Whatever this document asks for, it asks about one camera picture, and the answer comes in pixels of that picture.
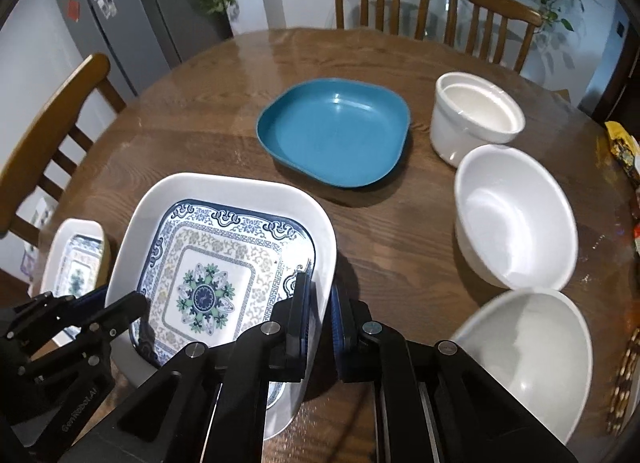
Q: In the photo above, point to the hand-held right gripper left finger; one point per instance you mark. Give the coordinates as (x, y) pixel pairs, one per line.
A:
(309, 303)

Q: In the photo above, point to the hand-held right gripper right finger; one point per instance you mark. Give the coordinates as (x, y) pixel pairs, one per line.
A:
(339, 338)

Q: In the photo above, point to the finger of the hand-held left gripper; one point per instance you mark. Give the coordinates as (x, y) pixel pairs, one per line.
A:
(92, 297)
(125, 313)

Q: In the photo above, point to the large blue patterned plate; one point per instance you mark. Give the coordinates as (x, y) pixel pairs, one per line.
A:
(210, 263)

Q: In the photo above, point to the large white square dish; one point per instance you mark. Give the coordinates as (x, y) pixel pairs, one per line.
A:
(150, 203)

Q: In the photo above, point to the white round bowl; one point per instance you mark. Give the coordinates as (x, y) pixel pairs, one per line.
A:
(530, 358)
(510, 223)

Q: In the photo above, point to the small blue patterned plate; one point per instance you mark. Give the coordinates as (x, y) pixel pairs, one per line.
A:
(75, 263)

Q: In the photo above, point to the small white square dish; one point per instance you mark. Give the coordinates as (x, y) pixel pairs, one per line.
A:
(50, 253)

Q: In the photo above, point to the blue square plate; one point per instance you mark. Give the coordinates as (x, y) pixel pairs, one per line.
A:
(335, 128)

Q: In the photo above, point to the white straight-sided bowl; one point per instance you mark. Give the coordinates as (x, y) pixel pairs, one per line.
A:
(450, 133)

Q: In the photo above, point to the grey refrigerator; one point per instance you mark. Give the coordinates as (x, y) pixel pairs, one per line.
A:
(145, 18)

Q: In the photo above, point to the beaded table mat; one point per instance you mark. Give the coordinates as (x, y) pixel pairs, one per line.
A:
(620, 393)

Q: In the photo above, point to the red fridge sticker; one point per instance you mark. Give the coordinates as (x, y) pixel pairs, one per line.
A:
(74, 10)

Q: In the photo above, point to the red jar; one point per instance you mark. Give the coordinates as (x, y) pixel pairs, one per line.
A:
(636, 239)

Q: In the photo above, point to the brown cardboard box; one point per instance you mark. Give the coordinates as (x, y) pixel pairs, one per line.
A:
(560, 94)

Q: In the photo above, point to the yellow snack packet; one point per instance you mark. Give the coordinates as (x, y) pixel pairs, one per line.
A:
(622, 153)

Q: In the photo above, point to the green leafy wall plant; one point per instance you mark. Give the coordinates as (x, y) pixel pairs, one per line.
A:
(555, 8)

